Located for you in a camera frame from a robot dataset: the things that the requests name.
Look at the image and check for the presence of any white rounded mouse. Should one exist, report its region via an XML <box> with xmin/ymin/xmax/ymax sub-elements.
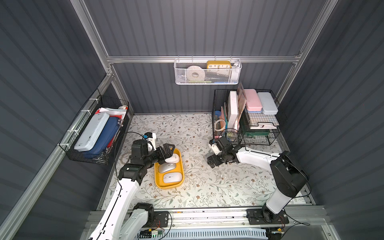
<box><xmin>165</xmin><ymin>153</ymin><xmax>180</xmax><ymax>164</ymax></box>

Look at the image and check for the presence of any silver mouse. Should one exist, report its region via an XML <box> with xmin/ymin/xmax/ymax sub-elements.
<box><xmin>158</xmin><ymin>163</ymin><xmax>177</xmax><ymax>174</ymax></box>

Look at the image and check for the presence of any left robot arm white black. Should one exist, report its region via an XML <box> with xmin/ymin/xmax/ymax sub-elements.
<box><xmin>89</xmin><ymin>138</ymin><xmax>176</xmax><ymax>240</ymax></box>

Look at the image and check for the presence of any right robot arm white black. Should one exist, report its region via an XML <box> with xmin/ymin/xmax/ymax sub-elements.
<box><xmin>207</xmin><ymin>137</ymin><xmax>309</xmax><ymax>224</ymax></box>

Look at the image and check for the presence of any yellow plastic storage box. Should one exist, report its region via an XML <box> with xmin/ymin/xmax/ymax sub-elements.
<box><xmin>155</xmin><ymin>149</ymin><xmax>185</xmax><ymax>190</ymax></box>

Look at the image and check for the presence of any white box upright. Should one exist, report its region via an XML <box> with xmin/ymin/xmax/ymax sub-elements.
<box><xmin>228</xmin><ymin>91</ymin><xmax>238</xmax><ymax>132</ymax></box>

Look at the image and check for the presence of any navy blue case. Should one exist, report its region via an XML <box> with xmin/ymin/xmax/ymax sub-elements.
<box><xmin>83</xmin><ymin>117</ymin><xmax>120</xmax><ymax>159</ymax></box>

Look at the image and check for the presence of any pink pencil case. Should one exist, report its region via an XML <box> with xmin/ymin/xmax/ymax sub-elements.
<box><xmin>244</xmin><ymin>89</ymin><xmax>263</xmax><ymax>113</ymax></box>

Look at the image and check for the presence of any white flat case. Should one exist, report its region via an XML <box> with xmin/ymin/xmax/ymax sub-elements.
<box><xmin>74</xmin><ymin>112</ymin><xmax>110</xmax><ymax>152</ymax></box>

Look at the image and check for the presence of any light blue pencil case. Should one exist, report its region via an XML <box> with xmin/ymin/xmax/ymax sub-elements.
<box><xmin>258</xmin><ymin>92</ymin><xmax>278</xmax><ymax>115</ymax></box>

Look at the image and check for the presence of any white tape roll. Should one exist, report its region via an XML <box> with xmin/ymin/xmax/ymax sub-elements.
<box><xmin>186</xmin><ymin>66</ymin><xmax>206</xmax><ymax>82</ymax></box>

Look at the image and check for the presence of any yellow clock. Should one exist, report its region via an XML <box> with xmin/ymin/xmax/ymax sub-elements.
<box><xmin>207</xmin><ymin>61</ymin><xmax>232</xmax><ymax>69</ymax></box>

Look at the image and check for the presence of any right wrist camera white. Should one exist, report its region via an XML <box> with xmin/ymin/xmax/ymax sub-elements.
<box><xmin>209</xmin><ymin>140</ymin><xmax>221</xmax><ymax>155</ymax></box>

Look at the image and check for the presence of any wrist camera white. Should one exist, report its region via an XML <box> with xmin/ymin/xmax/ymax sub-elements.
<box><xmin>144</xmin><ymin>132</ymin><xmax>157</xmax><ymax>152</ymax></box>
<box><xmin>209</xmin><ymin>140</ymin><xmax>221</xmax><ymax>155</ymax></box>

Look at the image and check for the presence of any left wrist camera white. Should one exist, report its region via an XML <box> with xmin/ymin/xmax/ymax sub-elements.
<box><xmin>144</xmin><ymin>132</ymin><xmax>157</xmax><ymax>152</ymax></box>

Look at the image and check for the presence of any black wire desk organizer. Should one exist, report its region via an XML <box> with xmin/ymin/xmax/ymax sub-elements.
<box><xmin>212</xmin><ymin>89</ymin><xmax>287</xmax><ymax>146</ymax></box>

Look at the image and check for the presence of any black wire side basket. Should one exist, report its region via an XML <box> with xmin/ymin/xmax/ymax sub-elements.
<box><xmin>59</xmin><ymin>91</ymin><xmax>130</xmax><ymax>165</ymax></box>

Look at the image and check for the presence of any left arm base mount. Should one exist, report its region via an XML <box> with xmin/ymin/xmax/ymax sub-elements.
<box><xmin>142</xmin><ymin>211</ymin><xmax>171</xmax><ymax>229</ymax></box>

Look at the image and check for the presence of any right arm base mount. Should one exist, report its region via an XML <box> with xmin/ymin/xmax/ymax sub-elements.
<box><xmin>246</xmin><ymin>209</ymin><xmax>290</xmax><ymax>226</ymax></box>

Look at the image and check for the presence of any white wire wall basket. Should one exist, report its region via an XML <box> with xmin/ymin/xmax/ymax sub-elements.
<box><xmin>174</xmin><ymin>58</ymin><xmax>243</xmax><ymax>85</ymax></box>

